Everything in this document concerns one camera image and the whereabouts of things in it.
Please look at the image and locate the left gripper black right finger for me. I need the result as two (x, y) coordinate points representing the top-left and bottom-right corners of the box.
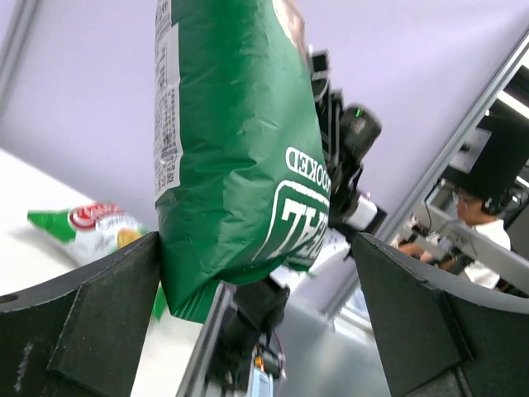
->
(352, 233), (528, 396)

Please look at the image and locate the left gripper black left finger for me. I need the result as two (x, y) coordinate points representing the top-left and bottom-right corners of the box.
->
(1, 232), (160, 397)

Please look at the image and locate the green Chuba cassava bag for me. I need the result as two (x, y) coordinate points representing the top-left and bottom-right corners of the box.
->
(27, 202), (149, 266)

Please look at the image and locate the green Real chips bag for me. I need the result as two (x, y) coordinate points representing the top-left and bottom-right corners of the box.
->
(154, 1), (331, 323)

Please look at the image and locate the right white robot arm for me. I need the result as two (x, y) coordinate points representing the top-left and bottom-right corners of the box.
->
(203, 50), (382, 396)

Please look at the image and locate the person with headset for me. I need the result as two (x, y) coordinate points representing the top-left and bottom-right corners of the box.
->
(412, 189), (512, 289)

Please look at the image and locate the aluminium mounting rail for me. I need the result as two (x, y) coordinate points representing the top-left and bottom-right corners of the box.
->
(176, 284), (231, 397)

